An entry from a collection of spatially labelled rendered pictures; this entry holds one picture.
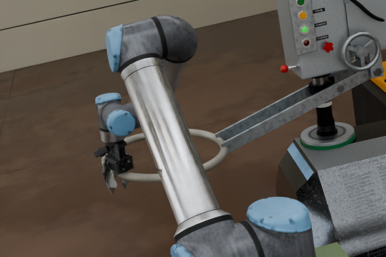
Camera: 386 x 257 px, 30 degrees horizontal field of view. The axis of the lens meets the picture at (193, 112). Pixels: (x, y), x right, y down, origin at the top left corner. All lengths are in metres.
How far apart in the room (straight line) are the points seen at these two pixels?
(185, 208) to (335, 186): 1.03
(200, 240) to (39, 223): 3.07
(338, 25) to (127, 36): 1.05
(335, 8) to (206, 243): 1.25
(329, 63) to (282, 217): 1.10
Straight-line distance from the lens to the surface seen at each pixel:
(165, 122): 1.78
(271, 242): 1.73
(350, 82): 2.82
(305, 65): 2.69
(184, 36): 1.92
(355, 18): 2.73
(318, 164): 2.72
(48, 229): 4.60
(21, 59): 8.78
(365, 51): 2.69
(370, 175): 2.70
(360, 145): 2.83
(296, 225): 1.72
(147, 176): 2.57
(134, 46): 1.86
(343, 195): 2.66
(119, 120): 2.39
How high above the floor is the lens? 1.98
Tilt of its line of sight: 19 degrees down
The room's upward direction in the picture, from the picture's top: 11 degrees counter-clockwise
